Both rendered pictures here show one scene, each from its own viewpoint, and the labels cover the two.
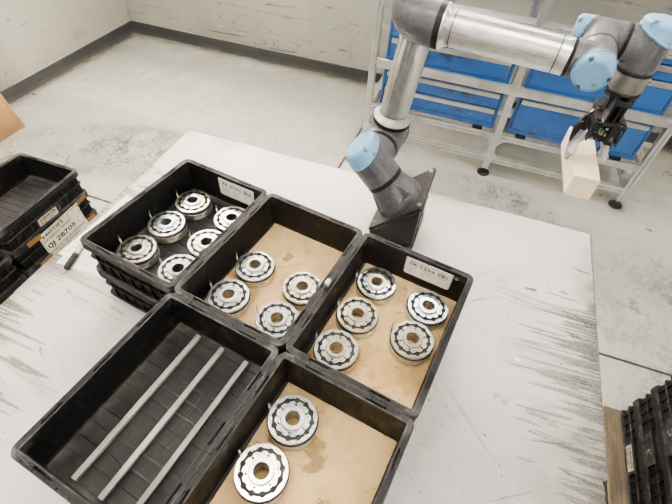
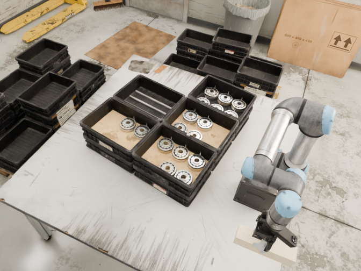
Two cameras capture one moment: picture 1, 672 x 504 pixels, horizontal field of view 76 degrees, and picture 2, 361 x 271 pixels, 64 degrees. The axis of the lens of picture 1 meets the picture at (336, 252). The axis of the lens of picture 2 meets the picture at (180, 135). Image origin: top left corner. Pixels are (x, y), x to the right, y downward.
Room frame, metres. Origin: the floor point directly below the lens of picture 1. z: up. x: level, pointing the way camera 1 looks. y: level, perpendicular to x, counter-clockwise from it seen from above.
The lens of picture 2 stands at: (0.63, -1.12, 2.23)
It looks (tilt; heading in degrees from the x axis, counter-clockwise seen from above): 49 degrees down; 93
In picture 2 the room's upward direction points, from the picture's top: 6 degrees clockwise
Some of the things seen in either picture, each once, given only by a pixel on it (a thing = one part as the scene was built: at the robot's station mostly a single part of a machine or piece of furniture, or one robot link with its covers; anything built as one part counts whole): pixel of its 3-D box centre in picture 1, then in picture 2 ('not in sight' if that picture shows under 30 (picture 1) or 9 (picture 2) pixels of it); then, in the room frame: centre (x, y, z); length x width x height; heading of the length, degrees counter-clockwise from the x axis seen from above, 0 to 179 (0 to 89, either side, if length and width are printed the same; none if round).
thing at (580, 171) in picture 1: (578, 161); (264, 244); (0.99, -0.63, 1.07); 0.24 x 0.06 x 0.06; 165
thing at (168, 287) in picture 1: (180, 217); (222, 97); (0.81, 0.42, 0.92); 0.40 x 0.30 x 0.02; 155
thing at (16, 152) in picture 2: not in sight; (26, 148); (-0.72, 0.21, 0.26); 0.40 x 0.30 x 0.23; 74
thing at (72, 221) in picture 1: (66, 231); (253, 94); (1.18, 1.12, 0.41); 0.31 x 0.02 x 0.16; 164
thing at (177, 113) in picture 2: (276, 274); (200, 128); (0.68, 0.15, 0.87); 0.40 x 0.30 x 0.11; 155
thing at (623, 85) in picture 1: (629, 81); (277, 219); (0.97, -0.63, 1.30); 0.08 x 0.08 x 0.05
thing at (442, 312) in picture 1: (427, 306); (183, 177); (0.62, -0.24, 0.86); 0.10 x 0.10 x 0.01
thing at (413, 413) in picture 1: (386, 312); (174, 153); (0.55, -0.12, 0.92); 0.40 x 0.30 x 0.02; 155
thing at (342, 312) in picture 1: (357, 314); (180, 152); (0.58, -0.06, 0.86); 0.10 x 0.10 x 0.01
